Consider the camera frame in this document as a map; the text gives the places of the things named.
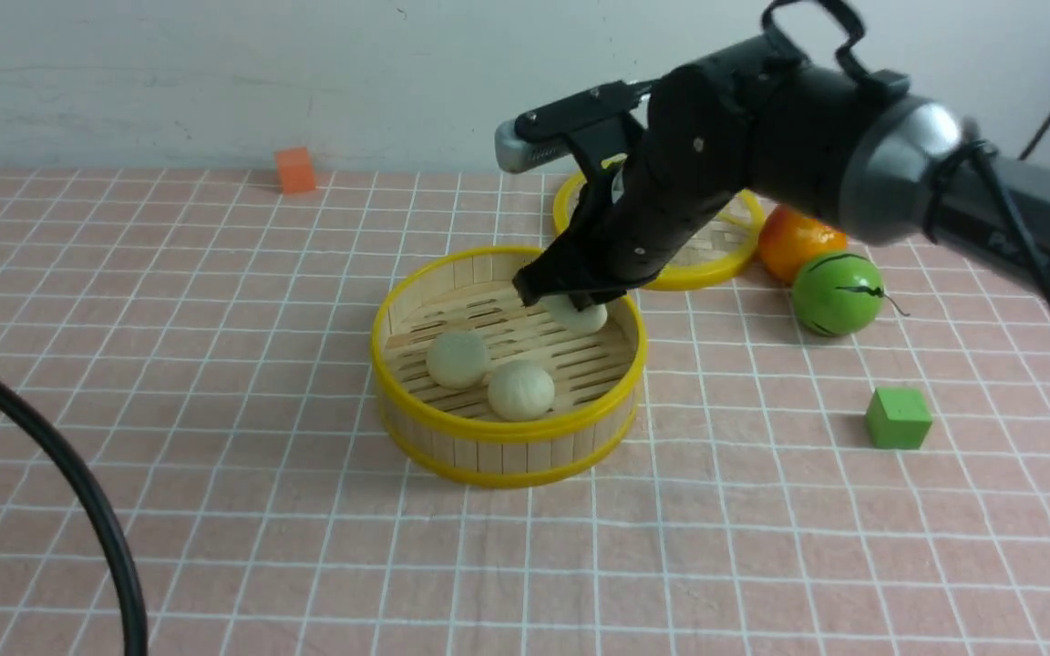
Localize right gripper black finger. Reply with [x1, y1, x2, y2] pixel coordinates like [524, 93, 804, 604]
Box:
[512, 270, 571, 306]
[567, 288, 628, 312]

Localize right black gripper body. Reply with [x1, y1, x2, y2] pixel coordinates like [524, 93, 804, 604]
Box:
[525, 64, 753, 292]

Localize white steamed bun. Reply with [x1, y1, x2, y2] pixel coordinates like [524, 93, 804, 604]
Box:
[426, 331, 491, 390]
[539, 295, 609, 335]
[487, 360, 557, 421]

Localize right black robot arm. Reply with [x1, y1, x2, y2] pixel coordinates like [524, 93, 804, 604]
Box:
[497, 36, 1033, 306]

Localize yellow bamboo steamer lid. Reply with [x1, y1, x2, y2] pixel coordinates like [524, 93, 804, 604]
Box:
[551, 169, 767, 292]

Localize yellow bamboo steamer tray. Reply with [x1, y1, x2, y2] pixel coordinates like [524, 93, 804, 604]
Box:
[370, 245, 647, 488]

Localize orange yellow toy pear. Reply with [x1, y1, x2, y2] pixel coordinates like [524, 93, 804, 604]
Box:
[756, 204, 849, 285]

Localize green toy melon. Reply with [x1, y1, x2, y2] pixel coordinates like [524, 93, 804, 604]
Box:
[791, 250, 909, 339]

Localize orange toy cube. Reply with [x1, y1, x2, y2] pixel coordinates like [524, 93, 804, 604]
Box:
[274, 147, 317, 195]

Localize green toy cube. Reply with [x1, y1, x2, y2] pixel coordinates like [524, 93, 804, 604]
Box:
[864, 386, 933, 451]

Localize pink checkered tablecloth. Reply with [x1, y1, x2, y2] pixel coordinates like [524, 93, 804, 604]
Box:
[0, 169, 1050, 655]

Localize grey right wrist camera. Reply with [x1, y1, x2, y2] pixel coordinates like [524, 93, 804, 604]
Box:
[494, 80, 663, 175]

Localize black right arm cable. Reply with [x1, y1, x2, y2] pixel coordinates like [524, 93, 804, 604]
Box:
[762, 0, 1050, 406]

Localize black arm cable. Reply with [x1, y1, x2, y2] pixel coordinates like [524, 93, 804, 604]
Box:
[0, 344, 149, 656]
[762, 0, 1050, 406]

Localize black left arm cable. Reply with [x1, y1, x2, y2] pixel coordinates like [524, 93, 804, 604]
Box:
[0, 344, 149, 656]

